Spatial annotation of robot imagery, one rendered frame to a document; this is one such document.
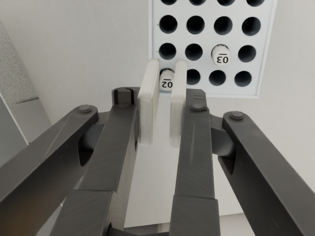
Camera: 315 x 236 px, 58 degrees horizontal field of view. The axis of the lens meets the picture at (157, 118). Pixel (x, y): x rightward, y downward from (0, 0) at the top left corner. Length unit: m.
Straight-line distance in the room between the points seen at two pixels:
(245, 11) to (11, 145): 0.18
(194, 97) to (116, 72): 0.11
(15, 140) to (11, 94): 1.08
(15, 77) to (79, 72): 0.98
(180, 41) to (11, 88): 1.10
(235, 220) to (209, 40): 0.23
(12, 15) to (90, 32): 0.07
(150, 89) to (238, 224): 0.25
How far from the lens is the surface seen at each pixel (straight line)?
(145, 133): 0.15
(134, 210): 0.35
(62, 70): 0.28
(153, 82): 0.16
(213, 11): 0.21
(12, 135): 0.21
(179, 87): 0.15
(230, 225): 0.37
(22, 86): 1.25
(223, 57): 0.20
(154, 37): 0.21
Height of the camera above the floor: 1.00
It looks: 62 degrees down
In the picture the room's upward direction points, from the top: 170 degrees counter-clockwise
